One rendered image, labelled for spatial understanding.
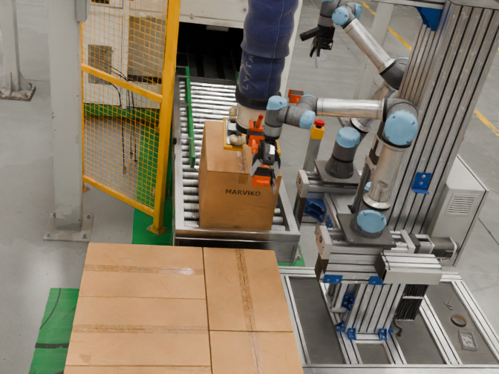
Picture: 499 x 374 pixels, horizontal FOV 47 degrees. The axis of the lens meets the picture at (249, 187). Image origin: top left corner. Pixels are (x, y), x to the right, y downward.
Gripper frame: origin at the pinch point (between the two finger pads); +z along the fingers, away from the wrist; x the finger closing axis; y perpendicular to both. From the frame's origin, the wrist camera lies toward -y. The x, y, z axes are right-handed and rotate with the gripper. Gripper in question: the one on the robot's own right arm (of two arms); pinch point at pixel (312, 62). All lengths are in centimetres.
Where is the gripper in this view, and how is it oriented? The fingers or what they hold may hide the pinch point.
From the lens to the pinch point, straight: 298.4
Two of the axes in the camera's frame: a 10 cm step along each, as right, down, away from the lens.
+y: 9.8, 0.6, 1.8
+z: -1.5, 8.4, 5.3
